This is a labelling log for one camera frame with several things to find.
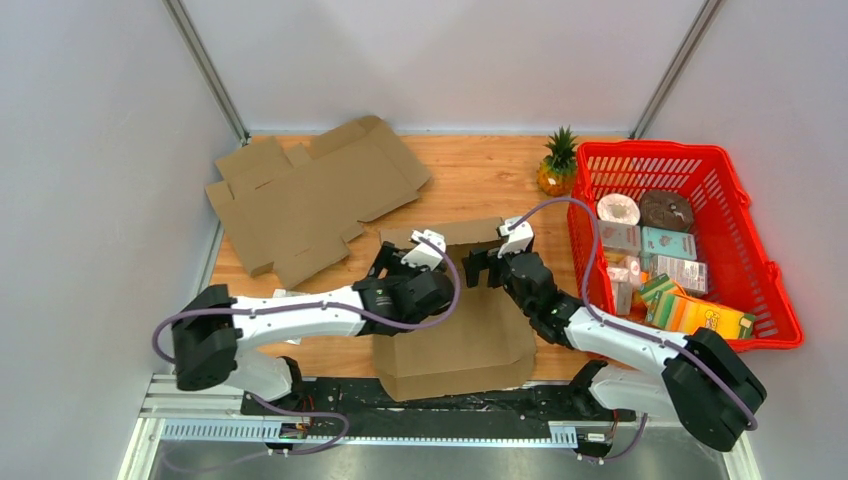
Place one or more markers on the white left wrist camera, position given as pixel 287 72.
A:
pixel 427 252

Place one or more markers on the red plastic basket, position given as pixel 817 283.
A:
pixel 740 274

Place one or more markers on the teal small carton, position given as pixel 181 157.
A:
pixel 657 241

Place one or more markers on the green striped box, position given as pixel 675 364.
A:
pixel 655 286

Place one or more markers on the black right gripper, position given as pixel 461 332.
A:
pixel 479 261

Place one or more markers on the flat cardboard box blank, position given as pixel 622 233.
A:
pixel 293 211

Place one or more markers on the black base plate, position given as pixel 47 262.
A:
pixel 326 412

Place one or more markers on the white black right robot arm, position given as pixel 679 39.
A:
pixel 695 378

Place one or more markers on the grey patterned carton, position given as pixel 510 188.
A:
pixel 690 275

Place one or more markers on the black star packet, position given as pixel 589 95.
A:
pixel 283 293

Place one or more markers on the brown chocolate donut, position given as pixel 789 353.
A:
pixel 666 210

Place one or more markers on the small pineapple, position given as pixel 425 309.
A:
pixel 557 171

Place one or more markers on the pink grey small carton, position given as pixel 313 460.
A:
pixel 620 238

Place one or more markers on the brown cardboard box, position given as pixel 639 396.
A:
pixel 486 344

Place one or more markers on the yellow orange snack box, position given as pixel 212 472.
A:
pixel 684 314

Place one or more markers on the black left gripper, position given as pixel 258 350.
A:
pixel 390 259

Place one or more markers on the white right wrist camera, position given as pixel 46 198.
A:
pixel 517 235

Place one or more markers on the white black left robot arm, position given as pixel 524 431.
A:
pixel 217 337

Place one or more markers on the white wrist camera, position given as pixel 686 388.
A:
pixel 427 252
pixel 517 235

